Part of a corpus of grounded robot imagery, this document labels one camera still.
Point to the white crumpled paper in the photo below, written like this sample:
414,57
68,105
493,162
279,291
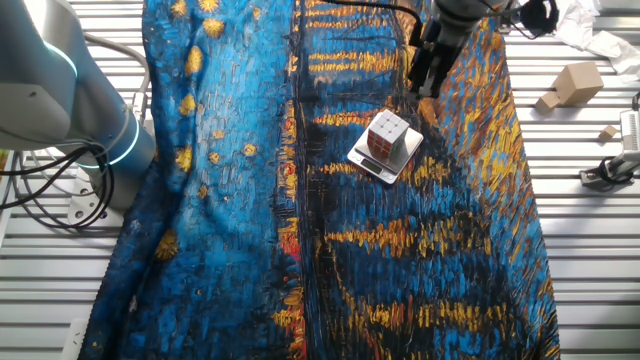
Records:
610,47

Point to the tiny wooden block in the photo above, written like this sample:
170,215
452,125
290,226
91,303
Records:
608,133

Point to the white plastic piece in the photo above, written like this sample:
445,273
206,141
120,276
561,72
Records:
74,340

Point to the rubik's cube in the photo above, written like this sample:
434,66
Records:
387,132

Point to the blue starry painting cloth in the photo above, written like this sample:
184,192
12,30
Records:
225,225

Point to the small wooden block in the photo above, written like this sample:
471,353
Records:
547,102

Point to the large wooden block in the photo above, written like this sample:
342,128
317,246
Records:
577,82

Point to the silver digital scale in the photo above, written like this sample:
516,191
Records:
395,167

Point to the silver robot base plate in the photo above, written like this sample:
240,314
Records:
82,210

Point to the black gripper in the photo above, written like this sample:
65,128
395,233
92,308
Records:
436,55

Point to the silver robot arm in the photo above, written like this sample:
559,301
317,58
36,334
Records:
50,75

